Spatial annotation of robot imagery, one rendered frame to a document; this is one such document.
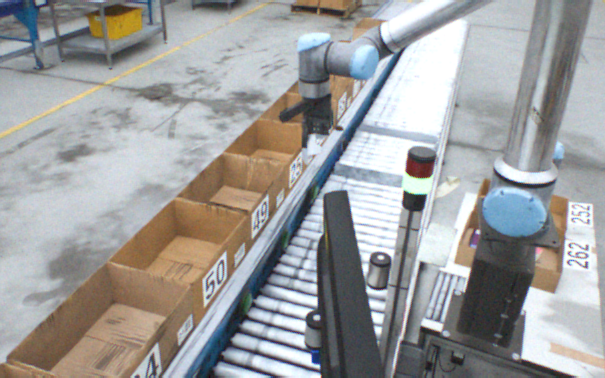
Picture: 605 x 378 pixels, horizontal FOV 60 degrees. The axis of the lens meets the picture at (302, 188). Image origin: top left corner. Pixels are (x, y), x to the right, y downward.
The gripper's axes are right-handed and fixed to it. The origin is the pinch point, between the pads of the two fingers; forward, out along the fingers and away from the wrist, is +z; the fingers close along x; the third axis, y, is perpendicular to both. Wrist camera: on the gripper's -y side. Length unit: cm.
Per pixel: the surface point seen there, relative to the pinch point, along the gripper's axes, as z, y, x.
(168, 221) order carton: 32, -52, -3
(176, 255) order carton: 41, -47, -10
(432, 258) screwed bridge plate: 61, 44, 32
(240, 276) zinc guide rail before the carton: 41.8, -21.1, -14.6
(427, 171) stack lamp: -32, 35, -59
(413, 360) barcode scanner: 23, 37, -54
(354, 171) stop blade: 58, 3, 90
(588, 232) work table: 66, 112, 70
